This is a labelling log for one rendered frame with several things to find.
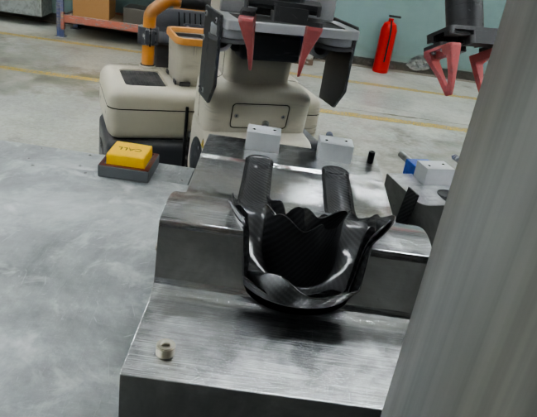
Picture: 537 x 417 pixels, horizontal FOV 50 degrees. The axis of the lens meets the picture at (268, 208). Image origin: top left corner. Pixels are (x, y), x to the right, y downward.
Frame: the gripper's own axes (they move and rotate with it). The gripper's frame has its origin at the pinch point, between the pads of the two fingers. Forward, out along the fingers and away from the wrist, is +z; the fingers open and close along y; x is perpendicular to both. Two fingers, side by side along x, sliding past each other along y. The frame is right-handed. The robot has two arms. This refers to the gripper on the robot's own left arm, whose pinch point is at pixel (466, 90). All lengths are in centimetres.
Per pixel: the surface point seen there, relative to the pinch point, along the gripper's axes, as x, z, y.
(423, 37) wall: 419, -141, 307
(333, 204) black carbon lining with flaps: -7.4, 16.9, -28.2
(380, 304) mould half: -25.7, 26.2, -33.1
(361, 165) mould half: 0.8, 11.5, -19.0
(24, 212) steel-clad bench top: 10, 16, -65
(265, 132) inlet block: 5.1, 6.2, -32.3
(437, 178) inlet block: 2.1, 13.6, -4.5
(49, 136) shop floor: 262, -21, -57
